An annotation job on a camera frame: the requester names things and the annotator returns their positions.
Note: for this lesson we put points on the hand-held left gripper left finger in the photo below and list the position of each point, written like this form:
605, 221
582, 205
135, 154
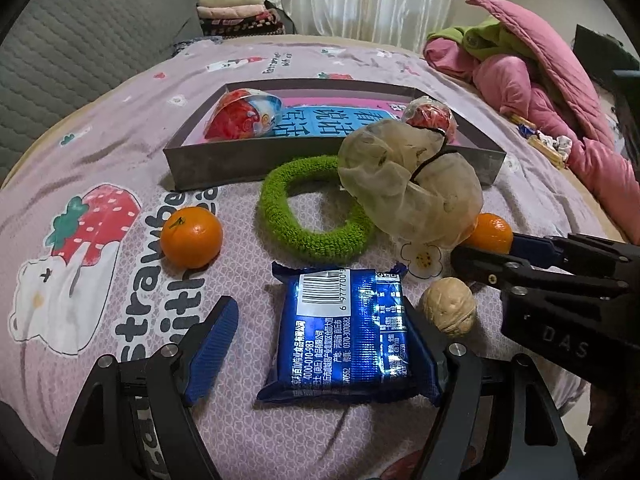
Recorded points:
215, 345

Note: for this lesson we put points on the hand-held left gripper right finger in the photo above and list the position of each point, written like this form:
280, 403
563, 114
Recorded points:
457, 375

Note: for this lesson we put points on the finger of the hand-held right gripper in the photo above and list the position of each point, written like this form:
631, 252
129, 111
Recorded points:
535, 247
500, 270

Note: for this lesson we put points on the orange mandarin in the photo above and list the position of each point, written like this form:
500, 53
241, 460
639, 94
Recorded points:
492, 235
192, 237

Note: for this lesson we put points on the walnut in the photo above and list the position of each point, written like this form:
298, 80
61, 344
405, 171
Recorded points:
447, 307

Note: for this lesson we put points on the blue snack packet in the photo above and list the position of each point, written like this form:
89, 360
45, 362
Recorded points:
345, 335

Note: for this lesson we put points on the beige mesh scrunchie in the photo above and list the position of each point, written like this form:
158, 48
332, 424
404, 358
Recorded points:
400, 180

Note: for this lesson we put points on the green fuzzy hair scrunchie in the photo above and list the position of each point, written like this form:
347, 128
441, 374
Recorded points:
285, 220

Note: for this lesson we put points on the shallow grey tray box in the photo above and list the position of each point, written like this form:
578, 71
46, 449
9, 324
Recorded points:
215, 165

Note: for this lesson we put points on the small basket of snacks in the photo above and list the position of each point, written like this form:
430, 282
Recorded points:
545, 142

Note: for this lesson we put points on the red wrapped candy ball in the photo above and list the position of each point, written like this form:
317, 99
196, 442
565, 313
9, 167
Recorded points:
430, 115

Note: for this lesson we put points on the pink quilt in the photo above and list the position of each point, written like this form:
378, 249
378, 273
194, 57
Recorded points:
540, 60

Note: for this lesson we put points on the black television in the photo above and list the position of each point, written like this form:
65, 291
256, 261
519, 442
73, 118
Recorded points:
600, 50

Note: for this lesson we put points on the green blanket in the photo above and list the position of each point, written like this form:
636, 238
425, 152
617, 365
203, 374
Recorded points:
480, 37

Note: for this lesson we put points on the blue pink picture book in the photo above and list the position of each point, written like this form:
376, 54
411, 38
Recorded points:
330, 120

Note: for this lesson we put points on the red white snack bag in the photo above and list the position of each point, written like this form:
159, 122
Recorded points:
240, 115

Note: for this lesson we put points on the grey quilted headboard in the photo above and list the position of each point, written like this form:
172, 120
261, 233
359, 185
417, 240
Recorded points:
75, 60

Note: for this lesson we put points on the stack of folded blankets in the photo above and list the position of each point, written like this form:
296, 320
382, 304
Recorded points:
235, 15

